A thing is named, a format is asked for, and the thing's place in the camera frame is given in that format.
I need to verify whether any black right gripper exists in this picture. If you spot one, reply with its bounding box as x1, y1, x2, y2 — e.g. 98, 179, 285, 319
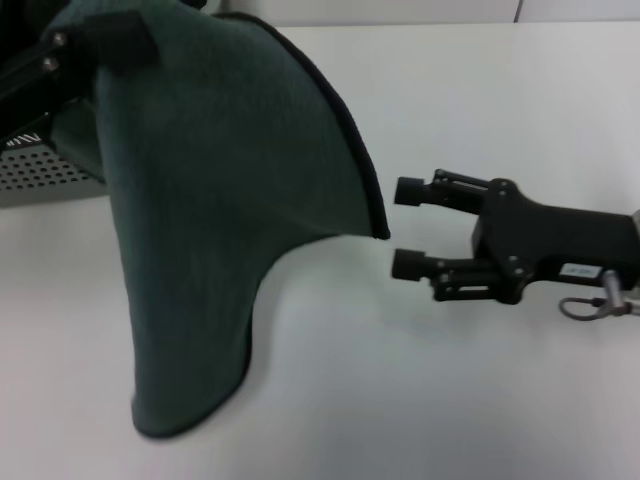
391, 168, 637, 305

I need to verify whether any grey perforated storage box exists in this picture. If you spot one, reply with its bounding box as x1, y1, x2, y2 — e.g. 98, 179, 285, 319
0, 130, 110, 209

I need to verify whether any dark green yellow towel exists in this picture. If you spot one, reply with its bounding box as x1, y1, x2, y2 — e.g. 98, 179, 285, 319
48, 0, 392, 442

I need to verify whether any grey looped cable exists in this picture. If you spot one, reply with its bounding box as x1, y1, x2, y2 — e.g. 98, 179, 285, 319
558, 294, 640, 322

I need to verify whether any silver cable plug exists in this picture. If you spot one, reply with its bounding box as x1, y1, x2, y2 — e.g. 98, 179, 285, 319
601, 268, 627, 310

